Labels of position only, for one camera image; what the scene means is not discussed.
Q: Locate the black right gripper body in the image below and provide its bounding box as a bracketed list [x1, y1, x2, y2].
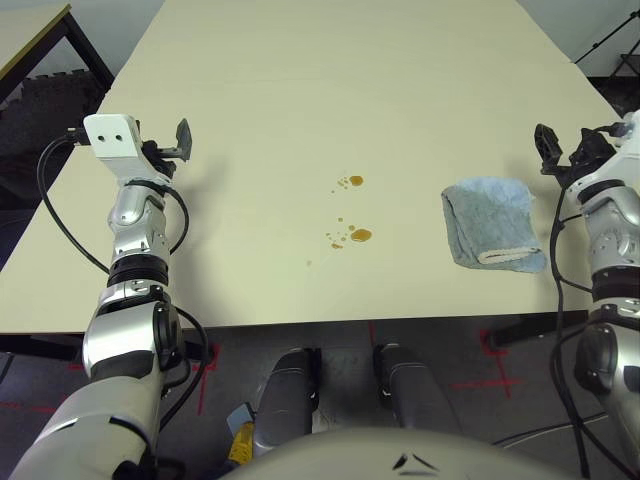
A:
[548, 148, 602, 190]

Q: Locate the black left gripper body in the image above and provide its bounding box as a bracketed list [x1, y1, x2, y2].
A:
[141, 140, 178, 178]

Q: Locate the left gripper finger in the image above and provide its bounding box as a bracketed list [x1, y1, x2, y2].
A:
[174, 117, 195, 164]

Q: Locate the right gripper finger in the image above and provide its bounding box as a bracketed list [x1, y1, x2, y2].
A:
[533, 122, 562, 175]
[579, 127, 617, 158]

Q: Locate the light blue fluffy rag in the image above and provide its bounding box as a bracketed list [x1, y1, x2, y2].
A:
[440, 175, 548, 275]

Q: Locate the black tripod stand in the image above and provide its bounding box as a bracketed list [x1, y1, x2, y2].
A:
[573, 8, 640, 80]

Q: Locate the black foam floor mat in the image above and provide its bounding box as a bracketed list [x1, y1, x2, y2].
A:
[0, 69, 109, 271]

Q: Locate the red floor tape mark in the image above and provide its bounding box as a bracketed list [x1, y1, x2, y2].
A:
[192, 341, 222, 417]
[478, 327, 510, 359]

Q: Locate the grey right robot leg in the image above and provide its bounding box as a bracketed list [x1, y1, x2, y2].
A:
[373, 341, 465, 442]

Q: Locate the grey robot leg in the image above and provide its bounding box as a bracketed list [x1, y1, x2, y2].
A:
[251, 346, 324, 452]
[373, 341, 465, 442]

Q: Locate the grey left robot leg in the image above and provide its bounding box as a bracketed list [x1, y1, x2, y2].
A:
[251, 346, 324, 452]

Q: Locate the blue-grey paper sheet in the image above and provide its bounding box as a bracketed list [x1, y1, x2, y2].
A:
[226, 402, 260, 437]

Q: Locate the yellow floor object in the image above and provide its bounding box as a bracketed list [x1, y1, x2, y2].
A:
[228, 421, 257, 465]

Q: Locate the grey robot torso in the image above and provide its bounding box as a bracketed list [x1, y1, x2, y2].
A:
[218, 426, 502, 480]

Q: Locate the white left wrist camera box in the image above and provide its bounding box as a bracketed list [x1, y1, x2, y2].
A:
[82, 113, 172, 184]

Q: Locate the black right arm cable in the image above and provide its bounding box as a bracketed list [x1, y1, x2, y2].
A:
[548, 187, 601, 480]

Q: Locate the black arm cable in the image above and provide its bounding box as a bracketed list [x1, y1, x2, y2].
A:
[548, 187, 601, 480]
[37, 128, 211, 451]

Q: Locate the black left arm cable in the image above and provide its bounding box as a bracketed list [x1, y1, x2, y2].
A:
[37, 128, 211, 451]

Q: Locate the beige side table black frame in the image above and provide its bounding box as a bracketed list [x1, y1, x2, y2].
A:
[0, 2, 116, 109]

